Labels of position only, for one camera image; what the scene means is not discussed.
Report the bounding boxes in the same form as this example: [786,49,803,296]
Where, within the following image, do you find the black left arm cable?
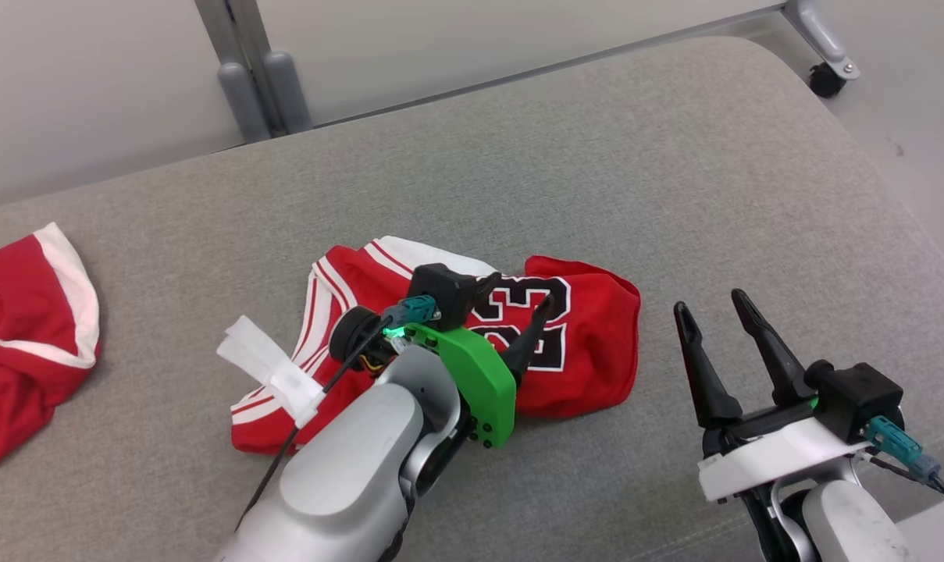
[236,316,394,533]

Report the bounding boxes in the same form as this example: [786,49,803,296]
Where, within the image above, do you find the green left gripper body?
[405,324,517,450]

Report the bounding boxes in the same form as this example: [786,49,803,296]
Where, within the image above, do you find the grey leg with black caster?
[780,0,863,99]

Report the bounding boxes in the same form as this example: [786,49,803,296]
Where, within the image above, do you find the red shorts with white trim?
[0,222,102,477]

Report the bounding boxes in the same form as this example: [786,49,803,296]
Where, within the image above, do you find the grey partition post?
[194,0,314,145]

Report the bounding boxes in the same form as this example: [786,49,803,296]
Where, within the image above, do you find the teal left cable connector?
[382,295,441,329]

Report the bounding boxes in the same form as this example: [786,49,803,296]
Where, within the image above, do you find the teal right cable connector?
[862,415,942,482]

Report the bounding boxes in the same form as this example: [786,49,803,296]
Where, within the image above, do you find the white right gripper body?
[698,402,871,503]

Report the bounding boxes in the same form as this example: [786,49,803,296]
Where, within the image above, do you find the white tape cable tag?
[216,315,326,429]

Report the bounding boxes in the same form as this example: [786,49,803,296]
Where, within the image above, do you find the red number 23 basketball jersey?
[230,236,642,455]

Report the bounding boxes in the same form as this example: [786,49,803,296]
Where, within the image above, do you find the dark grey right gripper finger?
[732,290,816,407]
[673,302,743,429]

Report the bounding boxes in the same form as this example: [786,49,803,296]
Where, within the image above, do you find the teal cable connector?
[862,415,942,482]
[382,295,441,329]

